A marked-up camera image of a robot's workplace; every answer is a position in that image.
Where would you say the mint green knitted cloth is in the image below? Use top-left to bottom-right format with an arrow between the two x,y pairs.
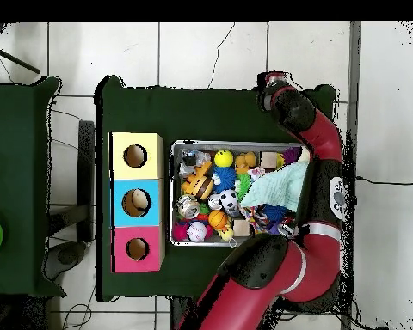
240,161 -> 310,212

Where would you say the wooden box with three holes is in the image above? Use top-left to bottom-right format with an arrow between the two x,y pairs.
109,131 -> 166,274

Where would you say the small wooden cube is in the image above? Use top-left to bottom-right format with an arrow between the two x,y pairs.
232,218 -> 250,237
260,151 -> 279,169

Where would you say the yellow smiley ball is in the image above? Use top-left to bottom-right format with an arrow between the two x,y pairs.
213,149 -> 234,168

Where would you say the blue fuzzy puffer ball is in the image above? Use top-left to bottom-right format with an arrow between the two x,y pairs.
212,166 -> 237,194

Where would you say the black and white soccer ball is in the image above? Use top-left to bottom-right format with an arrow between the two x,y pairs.
219,189 -> 239,211

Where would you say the small orange basketball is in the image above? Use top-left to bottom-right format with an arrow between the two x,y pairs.
207,210 -> 229,230

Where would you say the yellow duck plush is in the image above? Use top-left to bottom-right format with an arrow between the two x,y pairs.
218,224 -> 237,247

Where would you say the white baseball with red stitching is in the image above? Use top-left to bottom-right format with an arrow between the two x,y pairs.
186,221 -> 207,242

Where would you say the black tripod leg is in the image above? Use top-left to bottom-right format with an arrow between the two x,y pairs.
0,42 -> 41,75

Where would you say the dark green side table cloth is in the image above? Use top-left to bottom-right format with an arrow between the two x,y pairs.
0,76 -> 67,298

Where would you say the black floor cable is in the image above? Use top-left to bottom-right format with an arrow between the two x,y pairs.
355,175 -> 413,186

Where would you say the wire mesh bin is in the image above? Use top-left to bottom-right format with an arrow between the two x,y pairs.
170,138 -> 311,249

